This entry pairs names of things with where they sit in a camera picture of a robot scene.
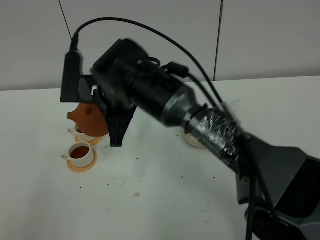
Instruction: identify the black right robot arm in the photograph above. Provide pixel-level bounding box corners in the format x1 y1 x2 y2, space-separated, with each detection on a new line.
91 39 320 240

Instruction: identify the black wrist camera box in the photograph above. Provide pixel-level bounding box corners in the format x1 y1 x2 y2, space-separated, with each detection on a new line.
60 50 96 104

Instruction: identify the white teacup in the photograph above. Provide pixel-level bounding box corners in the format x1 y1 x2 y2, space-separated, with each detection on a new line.
68 125 96 143
60 141 95 168

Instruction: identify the orange coaster near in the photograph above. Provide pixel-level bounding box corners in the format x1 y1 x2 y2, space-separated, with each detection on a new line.
66 149 98 173

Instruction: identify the beige round teapot saucer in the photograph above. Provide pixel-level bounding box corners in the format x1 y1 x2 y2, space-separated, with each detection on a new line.
181 129 206 150

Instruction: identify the brown clay teapot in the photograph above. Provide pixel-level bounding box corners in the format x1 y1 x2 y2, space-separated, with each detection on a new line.
67 103 109 138

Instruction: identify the orange coaster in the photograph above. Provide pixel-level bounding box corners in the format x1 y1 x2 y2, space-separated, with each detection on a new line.
74 136 103 147
66 149 98 173

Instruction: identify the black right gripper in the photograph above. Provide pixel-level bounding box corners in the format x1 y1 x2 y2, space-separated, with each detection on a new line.
91 38 190 147

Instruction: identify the white teacup far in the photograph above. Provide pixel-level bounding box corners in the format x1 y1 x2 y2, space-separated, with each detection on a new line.
68 125 96 143

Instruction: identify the orange coaster far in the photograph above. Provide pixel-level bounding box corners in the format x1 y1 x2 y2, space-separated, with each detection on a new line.
74 136 103 147

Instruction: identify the white teacup near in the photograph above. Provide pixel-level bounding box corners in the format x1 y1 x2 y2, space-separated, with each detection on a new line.
60 141 95 168

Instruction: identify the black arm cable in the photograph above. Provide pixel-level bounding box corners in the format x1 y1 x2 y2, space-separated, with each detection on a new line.
69 17 283 240

